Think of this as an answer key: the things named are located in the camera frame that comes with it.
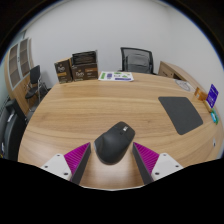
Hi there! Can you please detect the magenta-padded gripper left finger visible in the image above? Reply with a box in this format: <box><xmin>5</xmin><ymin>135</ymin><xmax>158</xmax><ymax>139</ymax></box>
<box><xmin>40</xmin><ymin>142</ymin><xmax>92</xmax><ymax>185</ymax></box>

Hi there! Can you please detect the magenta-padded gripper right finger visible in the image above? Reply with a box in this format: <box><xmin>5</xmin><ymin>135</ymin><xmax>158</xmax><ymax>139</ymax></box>
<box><xmin>131</xmin><ymin>141</ymin><xmax>184</xmax><ymax>186</ymax></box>

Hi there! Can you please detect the black computer mouse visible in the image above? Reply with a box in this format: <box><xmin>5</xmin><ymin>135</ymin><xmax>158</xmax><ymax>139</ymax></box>
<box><xmin>93</xmin><ymin>120</ymin><xmax>136</xmax><ymax>166</ymax></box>

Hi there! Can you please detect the dark grey mouse pad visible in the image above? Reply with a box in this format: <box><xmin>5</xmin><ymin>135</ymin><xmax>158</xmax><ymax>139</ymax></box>
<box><xmin>157</xmin><ymin>96</ymin><xmax>204</xmax><ymax>136</ymax></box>

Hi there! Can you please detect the black leather office chair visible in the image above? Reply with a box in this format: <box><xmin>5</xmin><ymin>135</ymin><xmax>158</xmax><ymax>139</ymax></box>
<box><xmin>0</xmin><ymin>98</ymin><xmax>28</xmax><ymax>163</ymax></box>

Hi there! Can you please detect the beige flat box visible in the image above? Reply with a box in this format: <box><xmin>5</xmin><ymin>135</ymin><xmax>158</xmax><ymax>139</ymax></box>
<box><xmin>202</xmin><ymin>99</ymin><xmax>214</xmax><ymax>113</ymax></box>

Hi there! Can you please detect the green flat pack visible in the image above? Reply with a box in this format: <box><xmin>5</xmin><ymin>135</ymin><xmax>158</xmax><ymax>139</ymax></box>
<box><xmin>212</xmin><ymin>109</ymin><xmax>220</xmax><ymax>126</ymax></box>

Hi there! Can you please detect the round grey disc in bag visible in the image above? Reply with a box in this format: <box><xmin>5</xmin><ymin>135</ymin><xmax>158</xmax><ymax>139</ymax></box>
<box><xmin>174</xmin><ymin>79</ymin><xmax>192</xmax><ymax>92</ymax></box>

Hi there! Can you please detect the small orange box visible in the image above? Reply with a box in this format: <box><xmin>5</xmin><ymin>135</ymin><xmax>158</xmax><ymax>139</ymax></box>
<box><xmin>194</xmin><ymin>86</ymin><xmax>208</xmax><ymax>102</ymax></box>

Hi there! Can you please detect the white printed leaflet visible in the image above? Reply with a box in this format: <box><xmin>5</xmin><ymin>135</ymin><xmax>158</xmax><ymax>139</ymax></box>
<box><xmin>97</xmin><ymin>70</ymin><xmax>135</xmax><ymax>83</ymax></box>

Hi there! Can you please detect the large brown open box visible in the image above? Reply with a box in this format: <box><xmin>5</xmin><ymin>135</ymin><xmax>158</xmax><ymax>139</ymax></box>
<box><xmin>69</xmin><ymin>49</ymin><xmax>100</xmax><ymax>82</ymax></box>

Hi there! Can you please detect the purple package card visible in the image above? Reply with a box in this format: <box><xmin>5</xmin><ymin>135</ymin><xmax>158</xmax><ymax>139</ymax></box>
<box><xmin>205</xmin><ymin>83</ymin><xmax>220</xmax><ymax>109</ymax></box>

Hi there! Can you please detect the wooden side desk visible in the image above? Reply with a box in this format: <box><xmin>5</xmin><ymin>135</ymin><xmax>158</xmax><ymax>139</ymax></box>
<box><xmin>157</xmin><ymin>60</ymin><xmax>201</xmax><ymax>88</ymax></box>

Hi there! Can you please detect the black visitor chair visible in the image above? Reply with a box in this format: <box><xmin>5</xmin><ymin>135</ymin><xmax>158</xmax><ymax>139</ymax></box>
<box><xmin>24</xmin><ymin>64</ymin><xmax>51</xmax><ymax>108</ymax></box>

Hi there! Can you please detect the grey backpack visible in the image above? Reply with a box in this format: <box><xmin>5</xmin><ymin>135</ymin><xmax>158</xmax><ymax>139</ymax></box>
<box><xmin>126</xmin><ymin>53</ymin><xmax>150</xmax><ymax>74</ymax></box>

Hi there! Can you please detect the black mesh office chair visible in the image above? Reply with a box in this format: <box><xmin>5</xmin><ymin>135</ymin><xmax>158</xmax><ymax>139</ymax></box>
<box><xmin>119</xmin><ymin>46</ymin><xmax>157</xmax><ymax>75</ymax></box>

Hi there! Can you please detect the wooden shelf unit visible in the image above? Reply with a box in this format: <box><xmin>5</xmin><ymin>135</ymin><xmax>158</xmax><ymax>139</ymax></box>
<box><xmin>3</xmin><ymin>37</ymin><xmax>34</xmax><ymax>114</ymax></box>

